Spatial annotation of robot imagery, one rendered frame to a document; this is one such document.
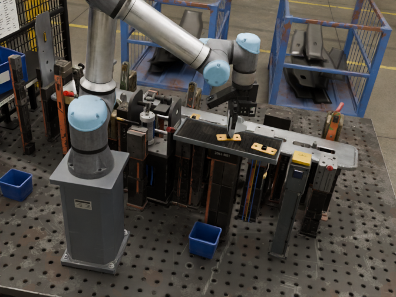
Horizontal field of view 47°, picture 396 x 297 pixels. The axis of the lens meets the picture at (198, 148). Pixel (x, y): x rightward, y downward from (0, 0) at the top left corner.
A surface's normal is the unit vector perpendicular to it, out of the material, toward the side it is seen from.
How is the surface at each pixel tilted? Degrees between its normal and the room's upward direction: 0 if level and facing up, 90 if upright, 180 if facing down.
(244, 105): 90
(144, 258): 0
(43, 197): 0
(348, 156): 0
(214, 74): 90
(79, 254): 89
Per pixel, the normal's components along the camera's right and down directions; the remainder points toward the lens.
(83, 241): -0.11, 0.57
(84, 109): 0.07, -0.74
